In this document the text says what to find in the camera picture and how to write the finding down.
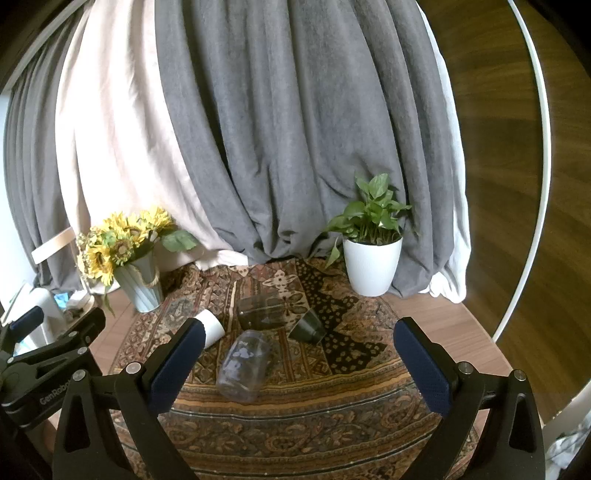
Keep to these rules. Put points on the white cup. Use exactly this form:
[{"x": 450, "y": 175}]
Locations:
[{"x": 212, "y": 325}]

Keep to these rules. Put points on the white plant pot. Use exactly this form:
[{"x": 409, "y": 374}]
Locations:
[{"x": 371, "y": 267}]

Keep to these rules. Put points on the beige curtain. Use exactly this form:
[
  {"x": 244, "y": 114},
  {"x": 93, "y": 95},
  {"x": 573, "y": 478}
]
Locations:
[{"x": 129, "y": 161}]

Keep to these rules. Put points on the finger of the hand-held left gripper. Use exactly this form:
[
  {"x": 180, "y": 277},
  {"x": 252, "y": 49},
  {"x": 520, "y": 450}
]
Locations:
[
  {"x": 69, "y": 341},
  {"x": 25, "y": 323}
]

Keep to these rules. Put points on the wide grey curtain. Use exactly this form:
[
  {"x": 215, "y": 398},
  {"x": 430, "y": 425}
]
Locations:
[{"x": 300, "y": 138}]

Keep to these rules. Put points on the clear plastic cup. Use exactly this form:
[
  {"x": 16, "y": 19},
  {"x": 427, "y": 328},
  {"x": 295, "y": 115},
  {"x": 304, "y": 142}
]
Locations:
[{"x": 244, "y": 367}]

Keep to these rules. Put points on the white curved hoop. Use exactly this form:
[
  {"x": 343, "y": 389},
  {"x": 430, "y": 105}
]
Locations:
[{"x": 545, "y": 161}]

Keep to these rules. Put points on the white appliance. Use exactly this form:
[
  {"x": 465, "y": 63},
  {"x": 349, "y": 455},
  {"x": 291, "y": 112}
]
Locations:
[{"x": 41, "y": 309}]

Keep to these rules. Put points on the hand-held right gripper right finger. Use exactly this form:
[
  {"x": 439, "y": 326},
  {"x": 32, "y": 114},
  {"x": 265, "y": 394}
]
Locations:
[{"x": 422, "y": 369}]

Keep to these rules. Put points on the yellow sunflower bouquet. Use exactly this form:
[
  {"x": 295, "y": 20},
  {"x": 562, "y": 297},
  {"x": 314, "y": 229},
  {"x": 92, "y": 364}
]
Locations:
[{"x": 115, "y": 237}]

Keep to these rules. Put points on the green leafy plant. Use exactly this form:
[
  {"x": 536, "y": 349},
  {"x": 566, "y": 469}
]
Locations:
[{"x": 369, "y": 214}]

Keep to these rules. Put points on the brown transparent cup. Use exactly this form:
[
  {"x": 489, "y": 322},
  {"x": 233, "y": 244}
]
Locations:
[{"x": 261, "y": 313}]

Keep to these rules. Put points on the crumpled grey white cloth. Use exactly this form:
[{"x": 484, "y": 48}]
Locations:
[{"x": 561, "y": 457}]

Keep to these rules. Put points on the pale blue ribbed vase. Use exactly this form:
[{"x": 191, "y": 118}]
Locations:
[{"x": 141, "y": 286}]

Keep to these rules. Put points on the narrow grey curtain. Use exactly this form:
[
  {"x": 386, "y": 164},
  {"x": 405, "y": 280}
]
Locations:
[{"x": 32, "y": 184}]

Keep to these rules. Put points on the dark green cup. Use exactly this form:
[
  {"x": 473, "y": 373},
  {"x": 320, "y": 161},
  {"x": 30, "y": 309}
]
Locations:
[{"x": 308, "y": 326}]

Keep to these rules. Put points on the white curtain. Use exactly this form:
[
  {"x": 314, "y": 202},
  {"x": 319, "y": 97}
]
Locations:
[{"x": 455, "y": 207}]

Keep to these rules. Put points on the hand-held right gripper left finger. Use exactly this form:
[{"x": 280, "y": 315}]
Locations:
[{"x": 178, "y": 364}]

